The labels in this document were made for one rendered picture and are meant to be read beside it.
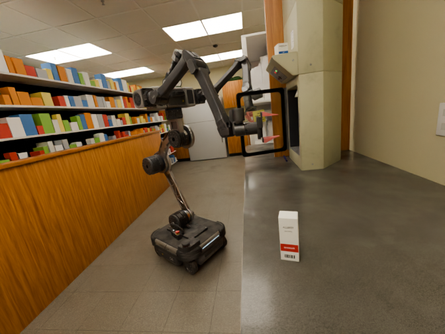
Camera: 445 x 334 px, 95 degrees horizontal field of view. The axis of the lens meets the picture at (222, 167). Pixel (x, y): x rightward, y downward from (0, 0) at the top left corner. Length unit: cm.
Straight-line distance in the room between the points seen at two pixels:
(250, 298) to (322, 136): 87
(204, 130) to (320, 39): 518
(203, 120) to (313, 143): 513
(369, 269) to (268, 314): 23
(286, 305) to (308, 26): 105
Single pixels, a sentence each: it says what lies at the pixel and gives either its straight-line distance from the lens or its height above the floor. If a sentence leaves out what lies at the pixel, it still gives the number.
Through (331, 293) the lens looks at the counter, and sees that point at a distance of 48.
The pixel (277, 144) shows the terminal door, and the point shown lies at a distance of 139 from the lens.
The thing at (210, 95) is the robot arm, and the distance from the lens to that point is 107.
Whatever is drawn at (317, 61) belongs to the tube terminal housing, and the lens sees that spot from 113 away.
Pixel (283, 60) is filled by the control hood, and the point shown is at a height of 148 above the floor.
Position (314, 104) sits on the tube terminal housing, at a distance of 112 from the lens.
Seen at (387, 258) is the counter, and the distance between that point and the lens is 59.
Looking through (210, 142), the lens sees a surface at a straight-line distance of 610.
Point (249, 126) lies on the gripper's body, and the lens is 96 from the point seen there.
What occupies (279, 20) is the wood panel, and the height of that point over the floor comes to 177.
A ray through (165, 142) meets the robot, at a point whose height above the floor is 109.
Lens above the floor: 128
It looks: 14 degrees down
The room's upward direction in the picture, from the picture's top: 8 degrees counter-clockwise
